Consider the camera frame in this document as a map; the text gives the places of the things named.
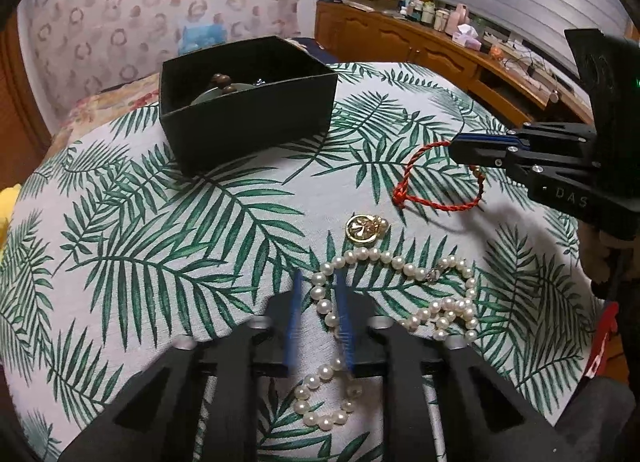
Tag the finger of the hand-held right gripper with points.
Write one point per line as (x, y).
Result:
(475, 154)
(487, 137)

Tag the yellow plush toy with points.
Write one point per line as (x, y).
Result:
(6, 212)

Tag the person's right hand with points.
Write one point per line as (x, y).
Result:
(607, 241)

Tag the green leaf print cloth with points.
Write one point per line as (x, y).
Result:
(150, 242)

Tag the row of cosmetic bottles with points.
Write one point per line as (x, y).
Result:
(435, 14)

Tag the dark blue bed sheet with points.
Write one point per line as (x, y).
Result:
(320, 54)

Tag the gold round pendant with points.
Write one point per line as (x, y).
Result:
(361, 229)

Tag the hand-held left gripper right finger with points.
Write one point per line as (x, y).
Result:
(345, 327)

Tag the floral bedspread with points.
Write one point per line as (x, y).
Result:
(100, 104)

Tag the pink tissue box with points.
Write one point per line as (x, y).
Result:
(467, 37)

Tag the black cardboard box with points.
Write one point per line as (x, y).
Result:
(250, 121)

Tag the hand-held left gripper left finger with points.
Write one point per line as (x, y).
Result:
(295, 327)

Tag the person's dark clothing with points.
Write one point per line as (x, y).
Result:
(600, 417)

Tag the wooden sideboard cabinet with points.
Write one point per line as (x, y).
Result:
(400, 36)

